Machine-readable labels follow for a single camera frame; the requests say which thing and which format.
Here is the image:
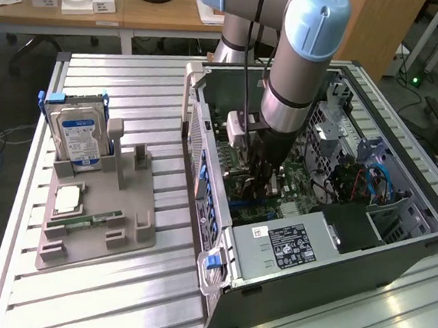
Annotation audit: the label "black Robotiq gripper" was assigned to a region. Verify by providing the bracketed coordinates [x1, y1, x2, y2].
[244, 125, 299, 203]

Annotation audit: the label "green motherboard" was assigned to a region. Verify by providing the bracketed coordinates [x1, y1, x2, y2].
[198, 112, 337, 235]

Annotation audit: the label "metal drive cage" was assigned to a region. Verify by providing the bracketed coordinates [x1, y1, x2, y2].
[301, 98, 368, 176]

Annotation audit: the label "black RAM slots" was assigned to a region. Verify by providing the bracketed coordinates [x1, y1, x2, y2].
[213, 118, 231, 142]

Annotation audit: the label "blue expansion slot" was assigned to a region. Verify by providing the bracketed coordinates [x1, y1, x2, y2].
[228, 196, 275, 213]

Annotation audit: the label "grey power supply unit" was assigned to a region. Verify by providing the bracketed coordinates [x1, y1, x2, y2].
[226, 203, 344, 290]

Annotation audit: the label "black plastic shroud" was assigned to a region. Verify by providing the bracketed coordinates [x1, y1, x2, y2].
[308, 198, 390, 258]

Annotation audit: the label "blue case latch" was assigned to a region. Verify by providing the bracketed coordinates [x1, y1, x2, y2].
[202, 252, 222, 274]

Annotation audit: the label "metal disk bay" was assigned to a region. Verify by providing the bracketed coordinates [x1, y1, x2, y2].
[362, 191, 425, 248]

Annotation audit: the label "open black PC case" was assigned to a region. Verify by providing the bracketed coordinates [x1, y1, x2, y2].
[162, 49, 438, 328]

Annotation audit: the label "white paper stack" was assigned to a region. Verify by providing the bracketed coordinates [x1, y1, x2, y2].
[193, 0, 227, 28]

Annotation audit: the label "wooden cabinet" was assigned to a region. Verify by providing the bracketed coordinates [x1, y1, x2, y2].
[326, 0, 428, 86]

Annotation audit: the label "wooden desk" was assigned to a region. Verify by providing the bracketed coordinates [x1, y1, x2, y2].
[0, 0, 334, 73]

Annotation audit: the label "hard disk with blue carrier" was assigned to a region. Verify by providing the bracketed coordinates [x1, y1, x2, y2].
[30, 85, 113, 175]

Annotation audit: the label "green RAM stick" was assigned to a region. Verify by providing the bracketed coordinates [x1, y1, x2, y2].
[49, 206, 124, 235]

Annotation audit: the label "grey parts rack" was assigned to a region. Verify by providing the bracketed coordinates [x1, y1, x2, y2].
[33, 112, 167, 281]

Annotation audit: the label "silver CPU chip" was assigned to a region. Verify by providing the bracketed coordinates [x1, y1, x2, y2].
[53, 184, 84, 216]

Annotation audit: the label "small white labelled box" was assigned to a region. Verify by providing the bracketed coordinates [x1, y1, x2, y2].
[90, 0, 117, 16]

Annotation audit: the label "white box with round dish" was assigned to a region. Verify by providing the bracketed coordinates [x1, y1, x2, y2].
[60, 0, 95, 18]

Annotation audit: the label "black office chair base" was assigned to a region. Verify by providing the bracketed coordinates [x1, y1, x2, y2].
[3, 28, 100, 83]

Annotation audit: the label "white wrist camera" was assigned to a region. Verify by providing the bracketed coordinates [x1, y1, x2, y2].
[223, 109, 261, 151]

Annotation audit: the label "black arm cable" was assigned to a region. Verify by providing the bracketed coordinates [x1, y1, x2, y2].
[235, 0, 268, 152]

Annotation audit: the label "red wire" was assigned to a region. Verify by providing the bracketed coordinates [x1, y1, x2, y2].
[348, 164, 377, 204]

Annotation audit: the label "blue wire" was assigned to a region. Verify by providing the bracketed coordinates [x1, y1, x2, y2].
[365, 161, 397, 206]

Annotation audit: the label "white floor cable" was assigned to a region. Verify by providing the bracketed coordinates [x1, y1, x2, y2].
[0, 120, 37, 148]

